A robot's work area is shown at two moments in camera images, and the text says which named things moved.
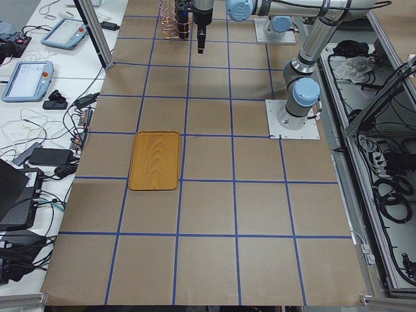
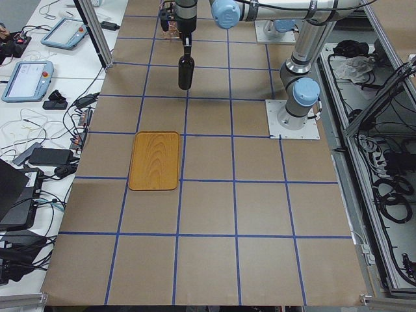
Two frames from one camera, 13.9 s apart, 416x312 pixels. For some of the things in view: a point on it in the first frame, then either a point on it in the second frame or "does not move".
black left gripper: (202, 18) to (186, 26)
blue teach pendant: (29, 81) does not move
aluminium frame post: (96, 31) does not move
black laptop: (21, 189) does not move
